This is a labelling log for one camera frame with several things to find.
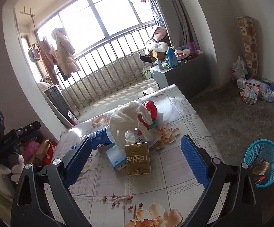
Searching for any grey cabinet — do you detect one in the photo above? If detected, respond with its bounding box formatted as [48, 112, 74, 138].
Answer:
[150, 55, 210, 99]

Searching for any clothes drying rack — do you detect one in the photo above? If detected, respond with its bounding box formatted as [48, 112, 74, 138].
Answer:
[19, 6, 39, 46]

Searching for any gold cigarette box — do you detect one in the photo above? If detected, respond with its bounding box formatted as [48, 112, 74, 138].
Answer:
[125, 142, 151, 176]

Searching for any left white gloved hand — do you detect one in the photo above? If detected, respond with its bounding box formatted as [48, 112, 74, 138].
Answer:
[0, 154, 24, 198]

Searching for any brown paper shopping bag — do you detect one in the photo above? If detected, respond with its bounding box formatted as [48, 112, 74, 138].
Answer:
[33, 140, 50, 166]

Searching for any dark balcony crate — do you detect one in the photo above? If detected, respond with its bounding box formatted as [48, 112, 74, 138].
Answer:
[44, 86, 76, 125]

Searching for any patterned rolled mat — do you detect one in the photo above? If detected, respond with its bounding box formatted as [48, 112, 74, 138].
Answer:
[237, 16, 259, 79]

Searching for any brown hanging coat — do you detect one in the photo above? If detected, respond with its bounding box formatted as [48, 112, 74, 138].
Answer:
[37, 40, 59, 85]

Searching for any white plastic shopping bag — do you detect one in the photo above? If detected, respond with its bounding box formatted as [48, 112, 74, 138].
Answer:
[109, 101, 163, 149]

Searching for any metal balcony railing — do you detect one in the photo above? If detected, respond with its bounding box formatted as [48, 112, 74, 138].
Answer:
[55, 23, 154, 114]

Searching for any cardboard box with clutter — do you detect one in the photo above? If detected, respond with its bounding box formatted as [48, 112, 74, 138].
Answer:
[146, 40, 169, 61]

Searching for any light blue small box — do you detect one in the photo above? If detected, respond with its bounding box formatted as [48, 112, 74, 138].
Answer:
[106, 145, 127, 171]

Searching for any green white small appliance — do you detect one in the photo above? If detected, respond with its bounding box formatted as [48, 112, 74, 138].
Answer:
[141, 66, 152, 79]

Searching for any red plastic bag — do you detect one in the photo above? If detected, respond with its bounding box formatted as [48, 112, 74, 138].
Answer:
[138, 100, 157, 130]

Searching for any beige hanging jacket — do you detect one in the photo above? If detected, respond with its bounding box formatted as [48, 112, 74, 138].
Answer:
[52, 28, 80, 78]

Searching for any purple cup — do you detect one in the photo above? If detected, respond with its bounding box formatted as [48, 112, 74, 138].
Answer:
[188, 42, 197, 55]

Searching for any pink bag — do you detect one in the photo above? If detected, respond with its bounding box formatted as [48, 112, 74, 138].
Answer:
[21, 140, 40, 163]

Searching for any pile of packaging on floor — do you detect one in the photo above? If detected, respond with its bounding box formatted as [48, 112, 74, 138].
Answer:
[237, 77, 274, 105]

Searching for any grey curtain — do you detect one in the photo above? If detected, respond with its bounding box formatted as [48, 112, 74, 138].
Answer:
[171, 0, 199, 48]

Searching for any blue detergent bottle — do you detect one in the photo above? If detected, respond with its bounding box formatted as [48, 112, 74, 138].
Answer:
[166, 47, 179, 68]

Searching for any blue plastic waste basket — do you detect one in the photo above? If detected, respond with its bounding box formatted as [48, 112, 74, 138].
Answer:
[244, 139, 274, 188]

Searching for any white bag on floor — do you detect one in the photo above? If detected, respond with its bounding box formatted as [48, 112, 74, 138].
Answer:
[231, 56, 248, 80]

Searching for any blue hanging cloth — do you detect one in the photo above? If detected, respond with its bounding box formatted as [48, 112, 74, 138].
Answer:
[147, 0, 165, 27]

